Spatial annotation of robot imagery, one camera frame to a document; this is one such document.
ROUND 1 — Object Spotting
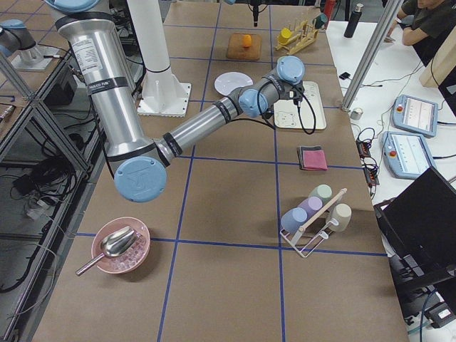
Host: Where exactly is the orange fruit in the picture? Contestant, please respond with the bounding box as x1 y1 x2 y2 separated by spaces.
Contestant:
241 34 252 48

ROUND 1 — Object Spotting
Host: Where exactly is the cream bear tray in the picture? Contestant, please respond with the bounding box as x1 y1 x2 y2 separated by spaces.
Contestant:
274 81 326 130

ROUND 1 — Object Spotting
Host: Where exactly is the wooden tray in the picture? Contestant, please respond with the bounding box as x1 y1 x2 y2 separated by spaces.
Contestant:
226 33 262 61

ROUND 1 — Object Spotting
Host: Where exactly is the grey cloth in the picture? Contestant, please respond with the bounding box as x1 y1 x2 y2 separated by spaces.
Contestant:
297 145 323 170

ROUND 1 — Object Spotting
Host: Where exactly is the blue cup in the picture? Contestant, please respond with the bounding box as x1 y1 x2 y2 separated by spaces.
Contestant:
281 207 308 233

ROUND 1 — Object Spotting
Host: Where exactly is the pink cloth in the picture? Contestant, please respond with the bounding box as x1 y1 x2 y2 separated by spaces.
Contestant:
302 150 328 170

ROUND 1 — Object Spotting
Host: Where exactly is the white round plate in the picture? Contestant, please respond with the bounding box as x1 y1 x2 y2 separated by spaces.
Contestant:
214 71 253 95

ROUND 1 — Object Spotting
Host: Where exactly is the purple cup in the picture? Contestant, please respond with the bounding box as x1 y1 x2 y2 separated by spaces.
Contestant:
298 196 323 217

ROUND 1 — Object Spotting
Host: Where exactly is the green cup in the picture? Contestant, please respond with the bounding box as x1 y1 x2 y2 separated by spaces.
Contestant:
309 184 333 204

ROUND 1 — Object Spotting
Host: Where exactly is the beige cup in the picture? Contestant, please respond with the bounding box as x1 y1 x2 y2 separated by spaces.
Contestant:
326 203 352 232

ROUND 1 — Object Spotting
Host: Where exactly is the metal scoop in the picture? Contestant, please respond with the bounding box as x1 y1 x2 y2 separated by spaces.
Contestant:
76 226 138 276

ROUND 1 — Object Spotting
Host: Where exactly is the pink bowl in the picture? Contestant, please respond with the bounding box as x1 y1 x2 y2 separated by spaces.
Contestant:
91 217 151 274

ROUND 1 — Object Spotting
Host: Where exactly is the small metal cylinder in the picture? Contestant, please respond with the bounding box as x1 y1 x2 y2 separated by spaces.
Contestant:
350 107 363 121

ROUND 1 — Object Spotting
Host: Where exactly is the wooden mug drying rack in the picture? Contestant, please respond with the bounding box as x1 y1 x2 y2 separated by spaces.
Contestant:
275 16 320 55

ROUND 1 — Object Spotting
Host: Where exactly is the yellow mug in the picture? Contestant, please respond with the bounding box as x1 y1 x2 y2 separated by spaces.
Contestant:
277 27 292 45

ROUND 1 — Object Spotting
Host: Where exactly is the small black device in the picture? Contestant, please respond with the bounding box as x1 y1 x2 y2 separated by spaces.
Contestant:
339 72 351 80

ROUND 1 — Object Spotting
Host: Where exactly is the near teach pendant tablet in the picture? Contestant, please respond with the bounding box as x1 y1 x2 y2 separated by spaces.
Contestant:
382 131 436 180

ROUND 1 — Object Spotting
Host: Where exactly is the teach pendant tablet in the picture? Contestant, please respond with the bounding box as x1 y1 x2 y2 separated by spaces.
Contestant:
382 131 436 180
391 94 438 138

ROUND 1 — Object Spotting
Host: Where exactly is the dark green mug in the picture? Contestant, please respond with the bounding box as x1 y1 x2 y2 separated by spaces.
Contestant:
312 13 328 30

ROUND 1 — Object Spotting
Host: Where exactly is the black bottle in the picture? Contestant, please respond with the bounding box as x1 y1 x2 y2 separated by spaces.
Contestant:
343 3 364 38

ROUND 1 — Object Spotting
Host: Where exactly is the far teach pendant tablet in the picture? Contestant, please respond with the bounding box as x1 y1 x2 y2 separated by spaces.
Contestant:
391 94 438 138

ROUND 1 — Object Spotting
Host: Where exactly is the black monitor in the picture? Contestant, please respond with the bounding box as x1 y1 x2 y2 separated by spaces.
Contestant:
374 167 455 290

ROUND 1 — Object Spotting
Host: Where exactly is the person in black shirt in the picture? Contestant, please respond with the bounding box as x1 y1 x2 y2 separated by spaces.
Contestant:
384 0 455 66

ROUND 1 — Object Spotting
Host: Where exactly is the white wire cup rack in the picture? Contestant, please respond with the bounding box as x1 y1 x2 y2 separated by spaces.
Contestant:
279 188 347 258

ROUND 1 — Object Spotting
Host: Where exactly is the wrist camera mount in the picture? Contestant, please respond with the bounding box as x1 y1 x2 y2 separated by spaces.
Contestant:
291 84 305 108

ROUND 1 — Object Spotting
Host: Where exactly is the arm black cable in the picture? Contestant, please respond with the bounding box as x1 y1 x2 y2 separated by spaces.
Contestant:
259 80 318 135

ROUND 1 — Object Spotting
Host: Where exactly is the aluminium frame post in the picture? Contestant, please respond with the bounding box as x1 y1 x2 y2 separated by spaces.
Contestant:
341 0 402 112

